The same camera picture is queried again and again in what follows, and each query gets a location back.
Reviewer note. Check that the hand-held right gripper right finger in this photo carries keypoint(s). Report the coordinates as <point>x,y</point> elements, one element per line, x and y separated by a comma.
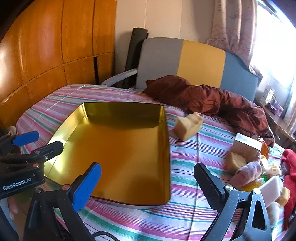
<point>209,185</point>

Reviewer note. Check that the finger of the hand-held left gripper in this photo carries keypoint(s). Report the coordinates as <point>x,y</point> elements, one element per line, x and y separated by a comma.
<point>46,151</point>
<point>25,138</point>

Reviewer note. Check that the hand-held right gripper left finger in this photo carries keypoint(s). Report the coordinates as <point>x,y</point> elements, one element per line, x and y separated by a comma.
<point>84,187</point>

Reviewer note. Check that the pink sock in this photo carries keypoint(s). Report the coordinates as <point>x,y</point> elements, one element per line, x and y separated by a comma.
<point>247,172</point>

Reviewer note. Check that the gold metal tin tray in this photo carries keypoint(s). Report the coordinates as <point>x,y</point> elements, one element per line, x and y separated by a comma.
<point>127,162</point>

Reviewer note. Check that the beige cardboard box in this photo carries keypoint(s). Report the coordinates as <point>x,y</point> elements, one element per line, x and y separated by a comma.
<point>246,144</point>

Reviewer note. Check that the white printed box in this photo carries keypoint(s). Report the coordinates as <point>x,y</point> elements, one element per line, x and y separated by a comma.
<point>271,188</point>

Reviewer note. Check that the striped cloth covered desktop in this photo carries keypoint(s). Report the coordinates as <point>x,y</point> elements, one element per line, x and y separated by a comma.
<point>185,208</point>

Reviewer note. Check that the person's left hand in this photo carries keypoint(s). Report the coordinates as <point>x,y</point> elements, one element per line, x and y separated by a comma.
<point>13,206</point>

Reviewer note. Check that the red fleece cloth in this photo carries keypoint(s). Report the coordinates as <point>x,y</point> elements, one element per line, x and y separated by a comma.
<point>290,176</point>

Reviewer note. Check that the brown padded jacket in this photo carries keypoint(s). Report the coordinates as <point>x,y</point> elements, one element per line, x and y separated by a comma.
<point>208,97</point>

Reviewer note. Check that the wooden side desk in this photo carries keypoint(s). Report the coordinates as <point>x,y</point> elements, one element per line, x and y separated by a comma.
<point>275,118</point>

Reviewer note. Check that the orange wooden wardrobe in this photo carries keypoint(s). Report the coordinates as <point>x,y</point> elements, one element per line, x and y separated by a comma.
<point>46,46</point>

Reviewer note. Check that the small purple box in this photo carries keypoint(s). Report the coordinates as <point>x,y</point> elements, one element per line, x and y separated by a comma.
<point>278,110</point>

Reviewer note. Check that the white appliance box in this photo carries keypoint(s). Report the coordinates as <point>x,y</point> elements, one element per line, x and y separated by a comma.
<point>267,95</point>

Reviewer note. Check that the grey yellow blue chair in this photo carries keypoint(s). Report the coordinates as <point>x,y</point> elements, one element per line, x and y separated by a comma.
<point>161,60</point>

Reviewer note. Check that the black rolled mat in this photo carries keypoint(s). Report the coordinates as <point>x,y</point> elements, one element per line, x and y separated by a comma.
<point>135,51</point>

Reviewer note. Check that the pink patterned curtain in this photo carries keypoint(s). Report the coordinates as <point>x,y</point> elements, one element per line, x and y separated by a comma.
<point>231,27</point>

